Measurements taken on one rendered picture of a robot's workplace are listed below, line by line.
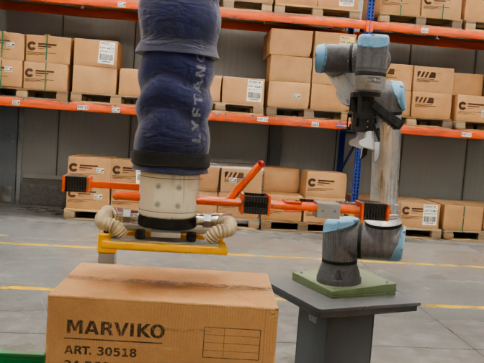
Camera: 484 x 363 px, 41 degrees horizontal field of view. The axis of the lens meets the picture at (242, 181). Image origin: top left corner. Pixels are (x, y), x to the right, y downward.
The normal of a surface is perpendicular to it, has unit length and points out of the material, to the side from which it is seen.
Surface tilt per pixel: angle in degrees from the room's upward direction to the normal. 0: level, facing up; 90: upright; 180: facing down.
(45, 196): 89
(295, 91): 87
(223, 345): 90
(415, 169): 90
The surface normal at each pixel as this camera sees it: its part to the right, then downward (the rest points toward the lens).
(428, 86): 0.07, 0.12
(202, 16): 0.65, 0.12
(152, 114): -0.61, -0.23
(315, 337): -0.90, -0.03
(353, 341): 0.43, 0.11
